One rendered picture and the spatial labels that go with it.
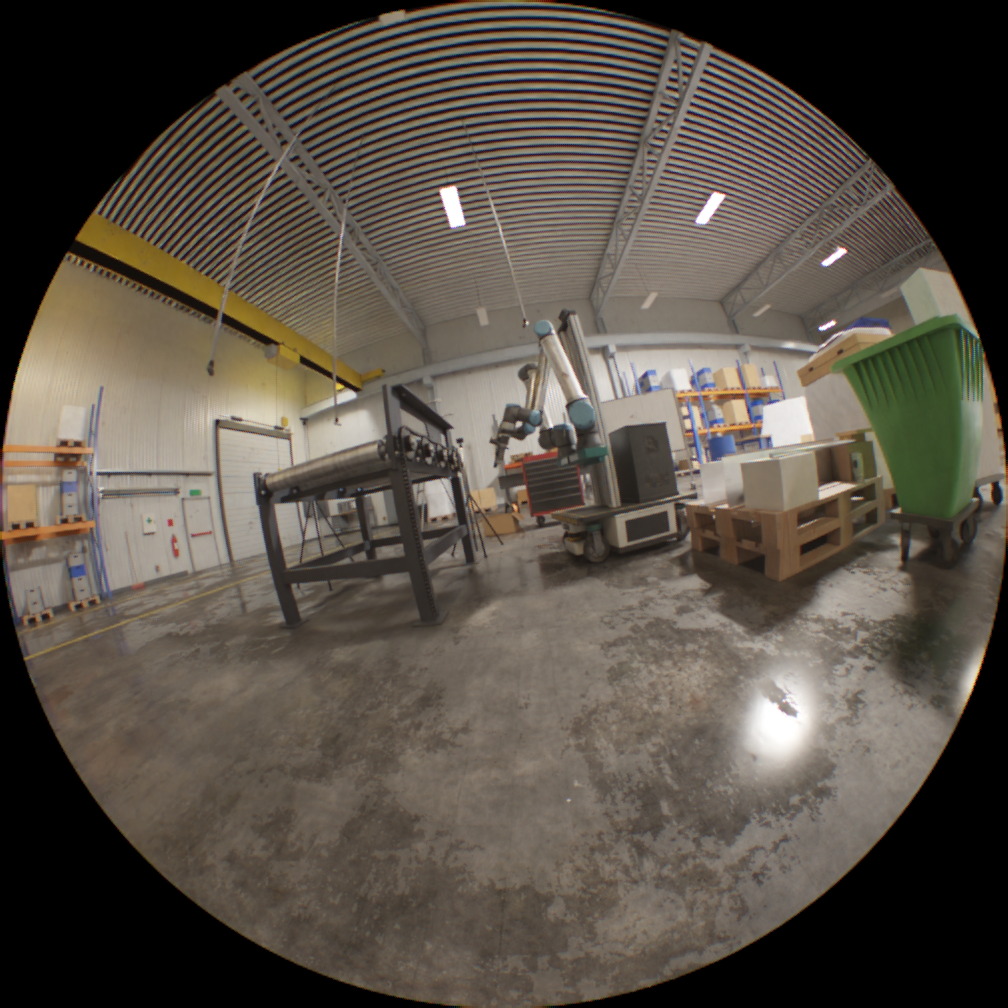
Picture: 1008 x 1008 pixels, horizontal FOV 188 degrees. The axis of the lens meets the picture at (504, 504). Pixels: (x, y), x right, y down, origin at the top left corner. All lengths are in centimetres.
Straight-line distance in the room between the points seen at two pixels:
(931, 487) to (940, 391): 37
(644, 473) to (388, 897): 219
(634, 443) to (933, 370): 179
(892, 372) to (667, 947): 166
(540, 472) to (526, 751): 354
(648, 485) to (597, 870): 198
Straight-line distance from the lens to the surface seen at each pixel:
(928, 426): 156
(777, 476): 141
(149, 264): 822
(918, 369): 153
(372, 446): 150
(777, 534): 140
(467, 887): 60
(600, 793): 65
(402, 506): 143
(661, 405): 621
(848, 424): 303
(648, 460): 213
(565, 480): 399
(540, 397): 200
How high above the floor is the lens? 55
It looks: 2 degrees down
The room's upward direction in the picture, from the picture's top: 10 degrees counter-clockwise
